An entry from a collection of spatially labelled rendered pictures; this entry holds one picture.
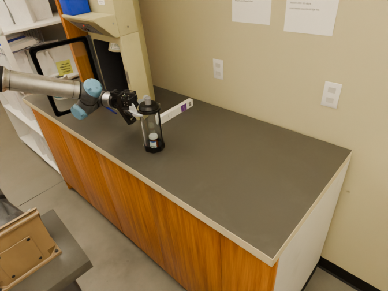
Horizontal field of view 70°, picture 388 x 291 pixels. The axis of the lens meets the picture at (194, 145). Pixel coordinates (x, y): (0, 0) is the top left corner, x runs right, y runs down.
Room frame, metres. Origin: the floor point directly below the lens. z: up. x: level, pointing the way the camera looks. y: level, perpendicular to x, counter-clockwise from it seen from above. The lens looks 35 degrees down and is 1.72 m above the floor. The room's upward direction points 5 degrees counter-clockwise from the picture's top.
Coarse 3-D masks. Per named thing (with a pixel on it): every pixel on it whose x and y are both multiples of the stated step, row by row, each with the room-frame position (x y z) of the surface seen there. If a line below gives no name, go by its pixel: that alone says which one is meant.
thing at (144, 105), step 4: (148, 96) 1.13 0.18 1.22; (144, 100) 1.12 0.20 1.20; (148, 100) 1.11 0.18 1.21; (152, 100) 1.15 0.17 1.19; (140, 104) 1.13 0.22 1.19; (144, 104) 1.12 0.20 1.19; (148, 104) 1.11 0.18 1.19; (152, 104) 1.12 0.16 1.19; (156, 104) 1.12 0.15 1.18; (140, 108) 1.10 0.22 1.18; (144, 108) 1.09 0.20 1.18; (148, 108) 1.09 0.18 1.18; (152, 108) 1.09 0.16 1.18; (156, 108) 1.10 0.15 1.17
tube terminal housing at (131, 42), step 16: (96, 0) 1.53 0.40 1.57; (112, 0) 1.43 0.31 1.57; (128, 0) 1.49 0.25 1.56; (128, 16) 1.48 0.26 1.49; (128, 32) 1.47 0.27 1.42; (128, 48) 1.45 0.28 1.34; (144, 48) 1.63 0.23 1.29; (128, 64) 1.44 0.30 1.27; (144, 64) 1.53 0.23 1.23; (144, 80) 1.50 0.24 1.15
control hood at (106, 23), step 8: (64, 16) 1.56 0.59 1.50; (72, 16) 1.50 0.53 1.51; (80, 16) 1.47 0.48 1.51; (88, 16) 1.45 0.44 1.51; (96, 16) 1.43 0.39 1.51; (104, 16) 1.41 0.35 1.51; (112, 16) 1.42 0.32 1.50; (96, 24) 1.37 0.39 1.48; (104, 24) 1.38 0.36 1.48; (112, 24) 1.41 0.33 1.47; (104, 32) 1.44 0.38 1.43; (112, 32) 1.41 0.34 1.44
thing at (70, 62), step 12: (48, 48) 1.52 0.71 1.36; (60, 48) 1.55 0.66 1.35; (72, 48) 1.59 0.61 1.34; (84, 48) 1.62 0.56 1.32; (48, 60) 1.51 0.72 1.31; (60, 60) 1.54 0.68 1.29; (72, 60) 1.58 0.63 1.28; (84, 60) 1.61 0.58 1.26; (48, 72) 1.50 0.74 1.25; (60, 72) 1.53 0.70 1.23; (72, 72) 1.56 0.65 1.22; (84, 72) 1.60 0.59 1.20; (60, 108) 1.49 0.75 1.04
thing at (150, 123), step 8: (160, 104) 1.15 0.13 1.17; (144, 112) 1.08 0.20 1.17; (144, 120) 1.09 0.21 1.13; (152, 120) 1.09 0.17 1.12; (144, 128) 1.09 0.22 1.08; (152, 128) 1.09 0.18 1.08; (160, 128) 1.11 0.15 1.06; (144, 136) 1.10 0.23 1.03; (152, 136) 1.08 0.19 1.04; (160, 136) 1.10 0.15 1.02; (152, 144) 1.09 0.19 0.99; (160, 144) 1.10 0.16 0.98
